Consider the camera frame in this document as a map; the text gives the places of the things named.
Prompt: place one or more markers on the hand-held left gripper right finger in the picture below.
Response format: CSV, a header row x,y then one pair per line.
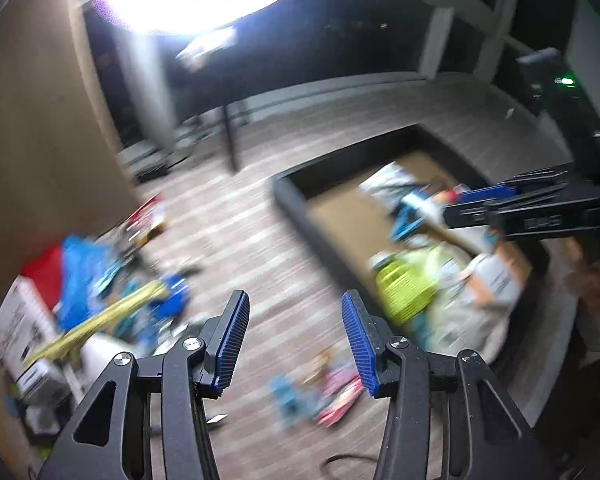
x,y
361,340

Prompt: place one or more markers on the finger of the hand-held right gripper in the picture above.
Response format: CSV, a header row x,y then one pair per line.
x,y
530,220
530,182

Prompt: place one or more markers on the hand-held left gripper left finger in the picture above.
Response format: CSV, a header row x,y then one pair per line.
x,y
232,340

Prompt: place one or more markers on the neon yellow plastic mesh basket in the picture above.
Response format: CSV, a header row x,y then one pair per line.
x,y
405,290

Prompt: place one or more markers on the green cloth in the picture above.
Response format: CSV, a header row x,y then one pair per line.
x,y
432,265

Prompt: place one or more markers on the white cloth bag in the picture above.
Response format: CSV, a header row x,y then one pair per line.
x,y
465,325

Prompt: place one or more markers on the teal plastic clip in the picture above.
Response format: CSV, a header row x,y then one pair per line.
x,y
407,220

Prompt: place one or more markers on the long yellow packet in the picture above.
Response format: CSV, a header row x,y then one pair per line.
x,y
95,322

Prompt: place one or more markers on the black tray with cardboard bottom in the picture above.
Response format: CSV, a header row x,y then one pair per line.
x,y
290,200

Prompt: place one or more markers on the person's right hand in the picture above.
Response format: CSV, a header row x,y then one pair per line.
x,y
597,280

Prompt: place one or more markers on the small figurine toy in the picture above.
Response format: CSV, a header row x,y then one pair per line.
x,y
320,367

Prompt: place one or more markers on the red and white snack packet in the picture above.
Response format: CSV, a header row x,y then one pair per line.
x,y
340,397

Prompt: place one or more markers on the white and orange packet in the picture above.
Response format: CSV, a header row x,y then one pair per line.
x,y
500,280

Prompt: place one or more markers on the blue toy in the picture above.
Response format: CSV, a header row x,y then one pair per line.
x,y
174,295

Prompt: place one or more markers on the blue plastic clip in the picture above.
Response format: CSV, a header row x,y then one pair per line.
x,y
290,397

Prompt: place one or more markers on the small red-trimmed snack packet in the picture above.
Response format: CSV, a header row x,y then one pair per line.
x,y
145,220

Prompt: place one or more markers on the blue plastic packet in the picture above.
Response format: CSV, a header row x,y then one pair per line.
x,y
82,275

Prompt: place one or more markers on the black power strip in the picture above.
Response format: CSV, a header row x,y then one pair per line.
x,y
150,167

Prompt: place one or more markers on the small white grey box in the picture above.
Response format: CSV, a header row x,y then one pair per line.
x,y
45,382

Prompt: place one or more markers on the black tripod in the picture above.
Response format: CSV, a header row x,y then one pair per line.
x,y
230,135

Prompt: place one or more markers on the red plastic packet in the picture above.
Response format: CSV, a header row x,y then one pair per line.
x,y
42,262

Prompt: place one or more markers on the white printed carton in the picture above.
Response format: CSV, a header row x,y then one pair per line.
x,y
20,320

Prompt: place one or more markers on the large wooden board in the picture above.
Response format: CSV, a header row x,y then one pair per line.
x,y
35,135

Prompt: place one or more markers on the white taped tripod head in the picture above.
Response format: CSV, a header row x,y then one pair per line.
x,y
205,47

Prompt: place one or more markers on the white window frame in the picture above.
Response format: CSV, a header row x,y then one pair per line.
x,y
437,40

